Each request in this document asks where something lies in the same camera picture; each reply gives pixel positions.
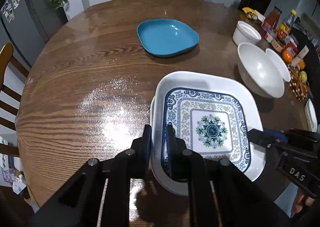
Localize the wooden chair at left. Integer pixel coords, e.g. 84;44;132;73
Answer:
1;43;29;157

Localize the small white bowl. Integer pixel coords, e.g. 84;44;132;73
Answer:
265;48;291;82

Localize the orange fruit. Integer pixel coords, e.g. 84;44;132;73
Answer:
298;59;306;70
281;50;293;64

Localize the person's right hand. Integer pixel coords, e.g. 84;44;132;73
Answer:
291;188;315;214

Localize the yellow label oil bottle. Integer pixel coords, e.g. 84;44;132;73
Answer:
277;9;297;40

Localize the small patterned square plate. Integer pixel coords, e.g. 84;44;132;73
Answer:
155;71;266;181

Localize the dark lid sauce jar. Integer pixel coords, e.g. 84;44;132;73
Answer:
271;37;286;54

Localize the beaded wooden trivet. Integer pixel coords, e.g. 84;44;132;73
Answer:
287;65;311;101

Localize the green apple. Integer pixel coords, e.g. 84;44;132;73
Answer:
298;71;308;83

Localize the large white bowl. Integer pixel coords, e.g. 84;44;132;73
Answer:
237;42;285;99

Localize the red lid jar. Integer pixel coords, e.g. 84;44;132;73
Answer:
283;41;298;58

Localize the red sauce bottle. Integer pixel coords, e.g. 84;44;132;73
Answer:
261;6;282;32

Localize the white ramekin cup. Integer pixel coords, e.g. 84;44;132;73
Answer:
232;20;261;46

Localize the large patterned square plate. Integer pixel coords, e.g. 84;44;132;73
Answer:
150;95;190;197

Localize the white oval dish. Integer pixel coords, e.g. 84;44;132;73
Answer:
304;99;318;132

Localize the grey refrigerator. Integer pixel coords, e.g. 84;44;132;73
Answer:
1;0;48;69

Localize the blue square plate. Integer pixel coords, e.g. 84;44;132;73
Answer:
137;19;200;58

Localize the yellow snack packet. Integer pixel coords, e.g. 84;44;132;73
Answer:
242;7;259;20

